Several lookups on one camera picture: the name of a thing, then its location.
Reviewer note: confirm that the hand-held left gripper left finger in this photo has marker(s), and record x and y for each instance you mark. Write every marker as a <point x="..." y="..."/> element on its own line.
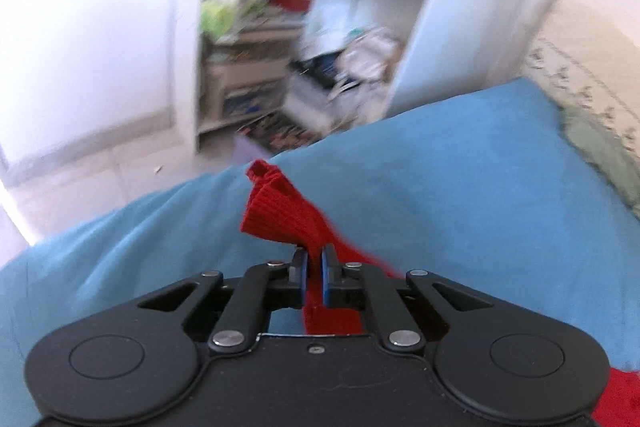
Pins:
<point x="303" y="278"/>

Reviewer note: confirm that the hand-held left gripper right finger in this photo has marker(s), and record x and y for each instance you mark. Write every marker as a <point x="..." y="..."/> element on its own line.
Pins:
<point x="325" y="279"/>

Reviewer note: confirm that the red knit garment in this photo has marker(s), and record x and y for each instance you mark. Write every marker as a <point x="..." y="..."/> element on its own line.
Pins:
<point x="277" y="217"/>

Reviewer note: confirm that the colourful printed box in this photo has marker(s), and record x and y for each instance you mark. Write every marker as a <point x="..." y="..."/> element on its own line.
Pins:
<point x="280" y="132"/>

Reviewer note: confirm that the blue blanket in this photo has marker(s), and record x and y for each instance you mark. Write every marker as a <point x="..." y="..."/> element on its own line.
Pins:
<point x="450" y="187"/>

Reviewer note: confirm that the pile of papers and clutter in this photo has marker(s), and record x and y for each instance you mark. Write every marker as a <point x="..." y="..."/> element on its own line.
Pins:
<point x="350" y="62"/>

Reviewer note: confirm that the white shelf unit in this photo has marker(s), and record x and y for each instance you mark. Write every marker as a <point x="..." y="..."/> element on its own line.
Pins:
<point x="417" y="52"/>

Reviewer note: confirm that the yellow-green item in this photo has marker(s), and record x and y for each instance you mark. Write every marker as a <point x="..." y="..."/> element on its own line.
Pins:
<point x="220" y="19"/>

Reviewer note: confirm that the red item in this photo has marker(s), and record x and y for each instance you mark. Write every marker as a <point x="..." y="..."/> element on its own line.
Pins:
<point x="291" y="2"/>

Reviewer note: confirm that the pale green cloth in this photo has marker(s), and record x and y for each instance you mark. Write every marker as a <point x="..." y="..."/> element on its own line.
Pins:
<point x="600" y="147"/>

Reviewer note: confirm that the floral cream bedding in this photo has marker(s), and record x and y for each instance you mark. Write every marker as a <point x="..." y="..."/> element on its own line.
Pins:
<point x="585" y="52"/>

